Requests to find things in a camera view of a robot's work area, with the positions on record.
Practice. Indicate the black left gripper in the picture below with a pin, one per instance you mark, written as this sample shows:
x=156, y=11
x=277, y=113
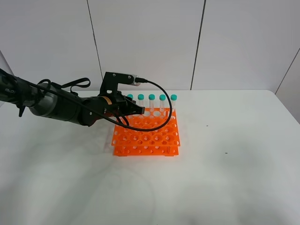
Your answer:
x=117, y=106

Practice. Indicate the orange test tube rack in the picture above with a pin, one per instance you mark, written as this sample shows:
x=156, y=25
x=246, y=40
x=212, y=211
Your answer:
x=161, y=142

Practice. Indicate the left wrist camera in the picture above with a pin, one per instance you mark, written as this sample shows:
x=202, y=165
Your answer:
x=111, y=81

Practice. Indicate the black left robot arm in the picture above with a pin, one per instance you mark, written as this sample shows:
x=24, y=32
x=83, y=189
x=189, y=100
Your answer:
x=50, y=100

